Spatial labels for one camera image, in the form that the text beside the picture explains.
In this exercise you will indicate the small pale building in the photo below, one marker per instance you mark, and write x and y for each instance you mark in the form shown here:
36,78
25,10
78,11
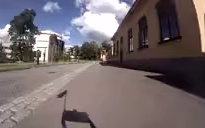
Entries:
105,56

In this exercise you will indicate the group of distant trees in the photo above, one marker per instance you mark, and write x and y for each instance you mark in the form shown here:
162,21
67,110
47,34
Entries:
90,50

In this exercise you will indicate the grey asphalt pavement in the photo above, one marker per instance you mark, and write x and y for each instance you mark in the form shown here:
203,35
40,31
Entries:
130,100

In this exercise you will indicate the yellow building with windows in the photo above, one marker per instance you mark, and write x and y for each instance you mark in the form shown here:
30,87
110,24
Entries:
150,50

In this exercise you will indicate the manhole cover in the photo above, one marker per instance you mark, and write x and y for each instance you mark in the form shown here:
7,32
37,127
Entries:
52,72

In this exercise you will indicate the white building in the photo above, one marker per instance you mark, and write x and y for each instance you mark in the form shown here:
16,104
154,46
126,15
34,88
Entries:
50,46

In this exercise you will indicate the dark sign on pole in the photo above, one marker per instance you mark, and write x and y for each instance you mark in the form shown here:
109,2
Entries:
38,55

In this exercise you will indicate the grey asphalt road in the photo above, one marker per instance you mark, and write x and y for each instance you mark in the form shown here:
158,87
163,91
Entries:
20,83

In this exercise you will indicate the grass strip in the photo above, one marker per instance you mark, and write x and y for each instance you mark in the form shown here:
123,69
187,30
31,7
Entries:
10,67

